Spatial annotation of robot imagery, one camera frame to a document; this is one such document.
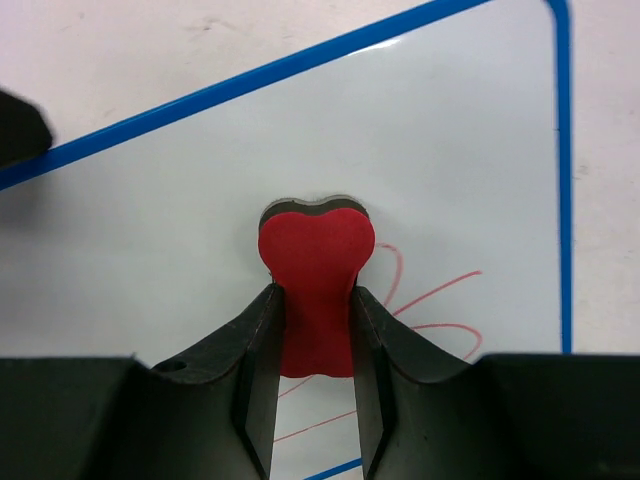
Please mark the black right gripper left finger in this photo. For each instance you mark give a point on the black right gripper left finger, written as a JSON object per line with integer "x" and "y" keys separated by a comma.
{"x": 206, "y": 413}

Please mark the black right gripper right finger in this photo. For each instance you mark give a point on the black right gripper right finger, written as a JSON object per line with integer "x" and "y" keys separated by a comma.
{"x": 426, "y": 414}

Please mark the blue framed whiteboard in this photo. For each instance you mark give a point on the blue framed whiteboard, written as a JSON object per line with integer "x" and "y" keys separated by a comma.
{"x": 450, "y": 123}

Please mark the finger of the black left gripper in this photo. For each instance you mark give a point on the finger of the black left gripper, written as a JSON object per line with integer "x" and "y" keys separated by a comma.
{"x": 24, "y": 133}

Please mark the red whiteboard eraser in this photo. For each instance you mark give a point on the red whiteboard eraser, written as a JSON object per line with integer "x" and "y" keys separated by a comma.
{"x": 315, "y": 250}

